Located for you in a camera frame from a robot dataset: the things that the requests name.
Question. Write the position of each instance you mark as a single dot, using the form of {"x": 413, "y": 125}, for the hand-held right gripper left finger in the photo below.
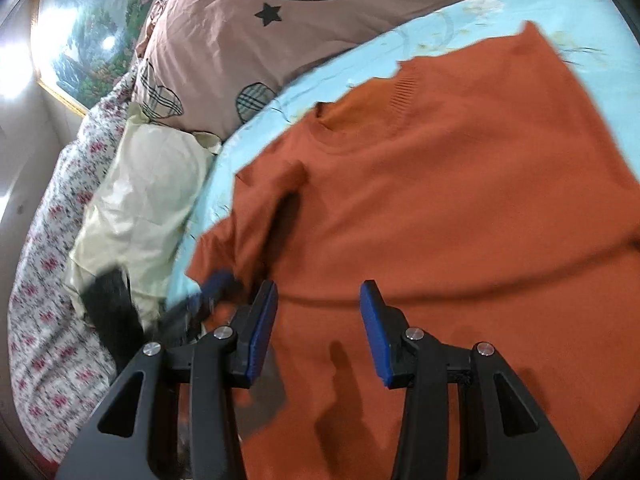
{"x": 261, "y": 335}

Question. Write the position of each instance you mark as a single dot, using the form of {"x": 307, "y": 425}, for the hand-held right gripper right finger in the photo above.
{"x": 375, "y": 335}

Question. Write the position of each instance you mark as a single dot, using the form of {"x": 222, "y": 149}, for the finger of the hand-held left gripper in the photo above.
{"x": 217, "y": 282}

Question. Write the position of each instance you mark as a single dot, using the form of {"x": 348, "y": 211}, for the orange knit sweater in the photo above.
{"x": 425, "y": 185}

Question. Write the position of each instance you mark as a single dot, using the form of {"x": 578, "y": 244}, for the white floral quilt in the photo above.
{"x": 50, "y": 310}

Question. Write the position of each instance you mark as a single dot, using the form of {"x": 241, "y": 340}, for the pale yellow pillow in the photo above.
{"x": 140, "y": 200}

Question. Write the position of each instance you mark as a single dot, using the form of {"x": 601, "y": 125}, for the light blue floral bedsheet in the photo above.
{"x": 350, "y": 65}

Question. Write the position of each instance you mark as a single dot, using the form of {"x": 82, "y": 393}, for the framed landscape painting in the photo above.
{"x": 85, "y": 35}

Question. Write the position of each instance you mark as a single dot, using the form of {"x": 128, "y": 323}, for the pink quilt with plaid hearts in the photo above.
{"x": 350, "y": 10}

